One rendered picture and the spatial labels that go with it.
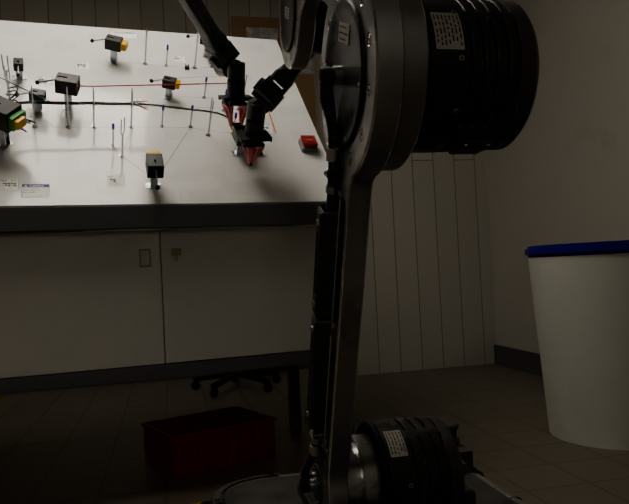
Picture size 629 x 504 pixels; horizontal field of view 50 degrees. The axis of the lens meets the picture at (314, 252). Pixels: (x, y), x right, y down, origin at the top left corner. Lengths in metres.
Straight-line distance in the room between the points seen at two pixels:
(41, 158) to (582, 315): 1.82
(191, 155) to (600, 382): 1.56
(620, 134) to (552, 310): 1.11
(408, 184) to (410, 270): 0.53
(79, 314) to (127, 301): 0.14
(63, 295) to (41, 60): 0.94
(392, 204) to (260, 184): 2.13
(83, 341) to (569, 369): 1.61
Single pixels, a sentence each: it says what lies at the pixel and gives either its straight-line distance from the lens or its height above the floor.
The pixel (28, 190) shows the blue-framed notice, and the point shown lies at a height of 0.92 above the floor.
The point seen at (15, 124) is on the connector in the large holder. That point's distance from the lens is 2.09.
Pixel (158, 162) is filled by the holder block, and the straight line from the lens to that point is 1.99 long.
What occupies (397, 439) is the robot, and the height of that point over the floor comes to 0.40.
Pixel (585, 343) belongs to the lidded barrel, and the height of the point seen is 0.36.
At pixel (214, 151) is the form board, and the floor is 1.06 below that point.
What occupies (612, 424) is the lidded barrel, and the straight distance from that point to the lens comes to 2.53.
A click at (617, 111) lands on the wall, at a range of 3.38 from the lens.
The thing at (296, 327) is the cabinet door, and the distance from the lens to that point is 2.12.
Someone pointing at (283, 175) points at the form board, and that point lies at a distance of 2.18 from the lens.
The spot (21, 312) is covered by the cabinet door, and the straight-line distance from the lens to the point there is 2.02.
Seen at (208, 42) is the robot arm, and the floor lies 1.35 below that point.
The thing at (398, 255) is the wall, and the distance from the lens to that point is 4.16.
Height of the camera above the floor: 0.66
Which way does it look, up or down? 1 degrees up
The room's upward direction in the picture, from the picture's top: 3 degrees counter-clockwise
